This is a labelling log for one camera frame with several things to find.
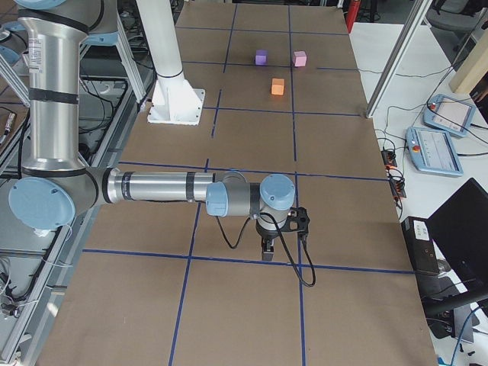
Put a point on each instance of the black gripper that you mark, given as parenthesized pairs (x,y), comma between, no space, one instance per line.
(266,235)

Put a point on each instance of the orange foam block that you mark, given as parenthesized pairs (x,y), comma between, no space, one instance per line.
(277,86)

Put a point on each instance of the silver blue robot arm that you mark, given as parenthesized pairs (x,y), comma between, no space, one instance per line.
(56,186)

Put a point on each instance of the black orange power strip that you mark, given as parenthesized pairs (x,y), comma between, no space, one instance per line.
(395,176)

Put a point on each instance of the black computer box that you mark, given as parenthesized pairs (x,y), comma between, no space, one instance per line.
(420,246)

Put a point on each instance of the brown paper table cover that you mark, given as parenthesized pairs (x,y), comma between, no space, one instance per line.
(166,284)

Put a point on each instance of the pink foam block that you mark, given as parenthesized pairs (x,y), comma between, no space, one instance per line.
(299,58)

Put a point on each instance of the near teach pendant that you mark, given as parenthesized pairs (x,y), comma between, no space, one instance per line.
(432,151)

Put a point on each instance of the teach pendant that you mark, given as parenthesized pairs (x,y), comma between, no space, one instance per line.
(432,151)
(449,114)

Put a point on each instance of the purple foam block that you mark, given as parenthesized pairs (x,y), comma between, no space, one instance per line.
(261,57)

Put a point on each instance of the black laptop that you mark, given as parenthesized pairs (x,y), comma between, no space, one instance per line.
(459,229)

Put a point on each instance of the far teach pendant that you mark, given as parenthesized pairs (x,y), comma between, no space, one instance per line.
(449,114)

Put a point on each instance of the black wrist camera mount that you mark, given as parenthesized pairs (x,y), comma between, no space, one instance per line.
(297,221)

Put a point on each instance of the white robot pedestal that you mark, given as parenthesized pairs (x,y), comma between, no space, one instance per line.
(174,100)

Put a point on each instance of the aluminium frame post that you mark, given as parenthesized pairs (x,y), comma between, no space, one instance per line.
(413,21)

